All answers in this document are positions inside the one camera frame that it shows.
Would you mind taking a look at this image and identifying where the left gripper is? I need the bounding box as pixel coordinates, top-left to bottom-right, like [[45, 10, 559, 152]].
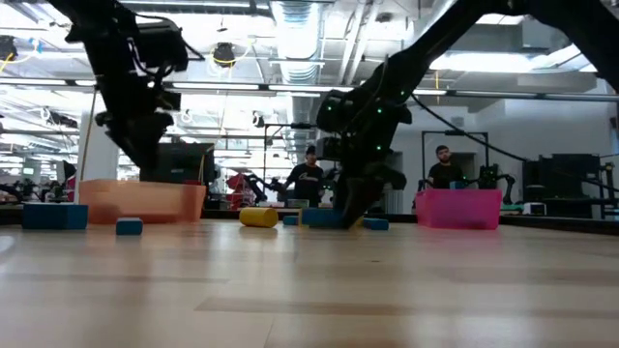
[[95, 72, 183, 184]]

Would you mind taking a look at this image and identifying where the red background object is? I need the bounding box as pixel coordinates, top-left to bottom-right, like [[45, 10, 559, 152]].
[[225, 172, 256, 208]]

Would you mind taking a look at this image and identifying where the long overhead light bar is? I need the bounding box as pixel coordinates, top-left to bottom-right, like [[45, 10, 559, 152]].
[[0, 76, 619, 103]]

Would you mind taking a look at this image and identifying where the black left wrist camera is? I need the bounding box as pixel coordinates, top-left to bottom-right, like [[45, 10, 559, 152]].
[[137, 17, 191, 73]]

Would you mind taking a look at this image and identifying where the black ceiling cable reel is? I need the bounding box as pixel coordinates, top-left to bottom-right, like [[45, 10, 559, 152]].
[[211, 42, 239, 69]]

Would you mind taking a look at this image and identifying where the red translucent plastic bin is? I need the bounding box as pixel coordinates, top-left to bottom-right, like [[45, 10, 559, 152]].
[[414, 188, 504, 231]]

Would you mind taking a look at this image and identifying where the black background stand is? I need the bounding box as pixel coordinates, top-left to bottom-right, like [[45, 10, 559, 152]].
[[598, 160, 619, 219]]

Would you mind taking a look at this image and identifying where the black background rig frame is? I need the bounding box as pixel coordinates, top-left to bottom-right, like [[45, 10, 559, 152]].
[[420, 129, 490, 190], [262, 122, 323, 195]]

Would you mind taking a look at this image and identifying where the orange translucent plastic bin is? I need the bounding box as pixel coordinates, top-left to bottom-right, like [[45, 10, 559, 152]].
[[78, 179, 208, 225]]

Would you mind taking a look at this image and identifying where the black aluminium table frame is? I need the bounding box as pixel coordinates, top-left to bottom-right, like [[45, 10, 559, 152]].
[[195, 206, 619, 237]]

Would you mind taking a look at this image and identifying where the yellow wooden cylinder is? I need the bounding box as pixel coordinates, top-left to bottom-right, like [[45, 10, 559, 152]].
[[238, 206, 280, 229]]

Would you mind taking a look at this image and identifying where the long yellow cable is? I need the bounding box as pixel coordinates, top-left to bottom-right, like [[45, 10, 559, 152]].
[[79, 86, 98, 181]]

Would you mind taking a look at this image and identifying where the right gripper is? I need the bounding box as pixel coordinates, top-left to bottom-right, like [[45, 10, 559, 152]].
[[316, 89, 412, 229]]

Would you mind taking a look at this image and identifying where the person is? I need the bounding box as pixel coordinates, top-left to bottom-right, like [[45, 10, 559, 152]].
[[427, 144, 466, 190], [283, 144, 326, 208]]

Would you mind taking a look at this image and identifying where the white pillar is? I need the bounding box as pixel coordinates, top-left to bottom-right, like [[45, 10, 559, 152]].
[[76, 94, 122, 183]]

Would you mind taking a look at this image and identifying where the black background monitor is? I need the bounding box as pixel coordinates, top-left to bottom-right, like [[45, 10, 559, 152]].
[[550, 153, 604, 200]]

